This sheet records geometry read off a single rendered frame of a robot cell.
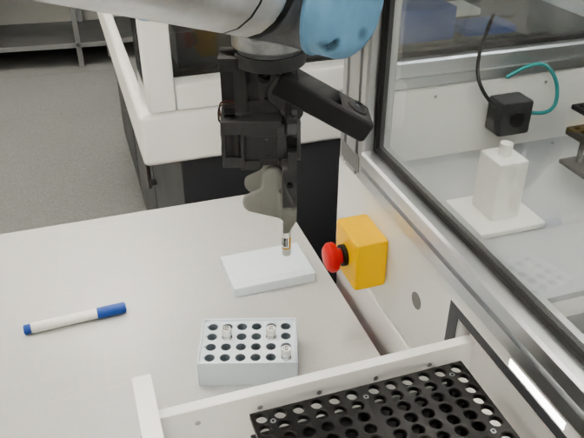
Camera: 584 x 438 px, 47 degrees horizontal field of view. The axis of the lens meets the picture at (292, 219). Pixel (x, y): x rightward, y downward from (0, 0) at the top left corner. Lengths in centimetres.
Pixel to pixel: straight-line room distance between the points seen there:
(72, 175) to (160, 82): 187
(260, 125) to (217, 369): 32
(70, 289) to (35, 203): 184
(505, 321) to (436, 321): 15
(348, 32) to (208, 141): 83
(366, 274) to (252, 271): 22
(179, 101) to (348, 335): 54
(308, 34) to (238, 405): 37
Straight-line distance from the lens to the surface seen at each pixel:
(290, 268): 102
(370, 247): 85
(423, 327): 82
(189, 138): 126
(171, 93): 122
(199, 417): 67
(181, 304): 99
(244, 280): 100
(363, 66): 86
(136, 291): 103
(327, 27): 45
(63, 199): 288
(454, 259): 71
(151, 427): 61
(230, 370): 85
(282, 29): 46
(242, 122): 67
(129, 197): 282
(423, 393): 67
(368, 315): 98
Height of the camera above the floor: 138
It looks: 32 degrees down
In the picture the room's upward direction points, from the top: straight up
